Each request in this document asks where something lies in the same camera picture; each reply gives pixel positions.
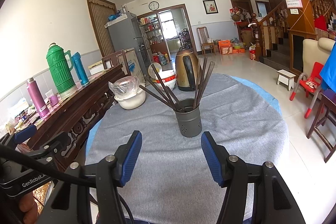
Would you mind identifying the dark wooden chair back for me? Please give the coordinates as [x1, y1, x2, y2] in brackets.
[102, 49, 129, 75]

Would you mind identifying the brown curtained door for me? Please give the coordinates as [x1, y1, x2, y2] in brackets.
[86, 0, 117, 58]

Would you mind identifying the light wooden chair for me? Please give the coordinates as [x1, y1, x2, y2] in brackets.
[197, 27, 216, 56]

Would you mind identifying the blue cloth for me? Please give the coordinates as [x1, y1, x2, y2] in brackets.
[319, 40, 336, 92]

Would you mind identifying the pantry shelf with bottles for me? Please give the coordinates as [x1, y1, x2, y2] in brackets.
[139, 15, 164, 54]

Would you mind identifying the small white stool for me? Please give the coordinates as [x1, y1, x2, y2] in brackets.
[277, 69, 296, 90]

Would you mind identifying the carved dark wooden sideboard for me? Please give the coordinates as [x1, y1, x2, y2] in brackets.
[16, 64, 124, 172]

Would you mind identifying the purple vacuum flask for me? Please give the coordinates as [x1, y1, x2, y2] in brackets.
[26, 77, 50, 118]

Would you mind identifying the orange cardboard box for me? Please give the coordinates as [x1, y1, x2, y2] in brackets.
[218, 40, 234, 55]

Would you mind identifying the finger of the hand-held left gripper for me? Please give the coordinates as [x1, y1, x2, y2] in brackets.
[0, 124, 37, 147]
[26, 132, 69, 161]

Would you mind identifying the bundle of dark chopsticks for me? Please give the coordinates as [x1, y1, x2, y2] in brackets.
[139, 56, 216, 113]

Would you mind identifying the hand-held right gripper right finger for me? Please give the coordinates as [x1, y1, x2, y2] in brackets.
[201, 131, 306, 224]

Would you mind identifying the pile of assorted packets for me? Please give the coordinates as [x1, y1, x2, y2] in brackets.
[5, 98, 44, 132]

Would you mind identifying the wooden staircase with railing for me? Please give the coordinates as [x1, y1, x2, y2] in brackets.
[251, 0, 336, 75]

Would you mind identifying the white bowl with red band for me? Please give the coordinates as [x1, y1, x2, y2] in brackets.
[155, 70, 177, 84]

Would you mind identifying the blue table cover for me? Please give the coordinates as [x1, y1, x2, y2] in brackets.
[85, 76, 282, 159]

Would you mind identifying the red cloth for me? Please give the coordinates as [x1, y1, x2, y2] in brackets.
[314, 15, 328, 30]

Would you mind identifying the white box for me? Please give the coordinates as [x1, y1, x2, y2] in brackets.
[88, 61, 104, 75]

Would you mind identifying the blue thermos jug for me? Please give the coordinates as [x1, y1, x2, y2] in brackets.
[71, 52, 90, 85]

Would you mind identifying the plain white bowl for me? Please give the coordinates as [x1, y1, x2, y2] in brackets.
[157, 80, 177, 91]

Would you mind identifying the grey refrigerator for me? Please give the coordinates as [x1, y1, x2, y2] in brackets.
[106, 12, 153, 75]

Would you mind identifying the black cable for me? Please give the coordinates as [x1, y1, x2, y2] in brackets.
[0, 144, 134, 224]

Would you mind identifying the white bowl with plastic bag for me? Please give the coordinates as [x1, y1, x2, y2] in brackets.
[108, 76, 139, 102]

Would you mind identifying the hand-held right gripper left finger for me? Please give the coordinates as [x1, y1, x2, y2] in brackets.
[35, 130, 143, 224]

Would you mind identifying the cream armchair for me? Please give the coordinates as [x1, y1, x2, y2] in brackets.
[302, 38, 336, 75]

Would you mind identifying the dark wooden chair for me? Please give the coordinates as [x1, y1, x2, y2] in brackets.
[102, 49, 129, 75]
[307, 89, 336, 164]

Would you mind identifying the red child chair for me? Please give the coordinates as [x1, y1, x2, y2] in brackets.
[289, 61, 324, 119]

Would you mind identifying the framed wall picture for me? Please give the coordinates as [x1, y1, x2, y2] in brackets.
[202, 0, 219, 15]

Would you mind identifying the dark metal chopstick holder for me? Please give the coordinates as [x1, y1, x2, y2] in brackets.
[175, 98, 203, 138]

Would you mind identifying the green thermos jug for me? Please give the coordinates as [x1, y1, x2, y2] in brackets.
[46, 43, 76, 94]

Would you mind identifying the gold electric kettle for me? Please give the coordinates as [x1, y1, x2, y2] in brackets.
[175, 46, 199, 92]

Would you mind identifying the person's left hand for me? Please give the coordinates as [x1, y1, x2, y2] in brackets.
[18, 191, 36, 224]

